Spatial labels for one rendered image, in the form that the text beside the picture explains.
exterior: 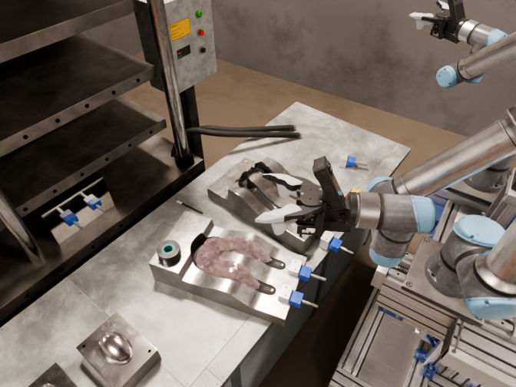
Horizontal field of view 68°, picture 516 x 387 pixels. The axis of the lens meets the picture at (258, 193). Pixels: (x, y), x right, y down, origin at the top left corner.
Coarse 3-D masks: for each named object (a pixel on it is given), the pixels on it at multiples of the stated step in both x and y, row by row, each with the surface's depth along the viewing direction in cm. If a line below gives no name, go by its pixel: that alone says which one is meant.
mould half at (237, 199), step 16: (240, 160) 177; (272, 160) 165; (224, 176) 169; (256, 176) 158; (208, 192) 166; (224, 192) 162; (240, 192) 152; (272, 192) 157; (240, 208) 156; (256, 208) 151; (256, 224) 155; (288, 240) 147; (304, 240) 141
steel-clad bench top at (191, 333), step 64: (320, 128) 204; (192, 192) 171; (128, 256) 146; (320, 256) 146; (64, 320) 128; (128, 320) 128; (192, 320) 128; (256, 320) 128; (0, 384) 114; (192, 384) 114
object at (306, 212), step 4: (304, 208) 74; (308, 208) 74; (312, 208) 74; (316, 208) 74; (296, 212) 73; (300, 212) 73; (304, 212) 73; (308, 212) 73; (312, 212) 74; (316, 212) 75; (284, 216) 73; (288, 216) 72; (292, 216) 73; (296, 216) 73; (300, 216) 73; (304, 216) 73; (308, 216) 74; (284, 220) 73
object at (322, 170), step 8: (320, 160) 72; (328, 160) 73; (320, 168) 71; (328, 168) 72; (320, 176) 72; (328, 176) 72; (320, 184) 73; (328, 184) 73; (336, 184) 75; (328, 192) 74; (336, 192) 74; (328, 200) 75; (336, 200) 75; (344, 200) 77; (336, 208) 76; (344, 208) 76
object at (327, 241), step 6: (324, 234) 147; (330, 234) 147; (324, 240) 145; (330, 240) 146; (336, 240) 147; (324, 246) 148; (330, 246) 146; (336, 246) 145; (342, 246) 146; (336, 252) 146
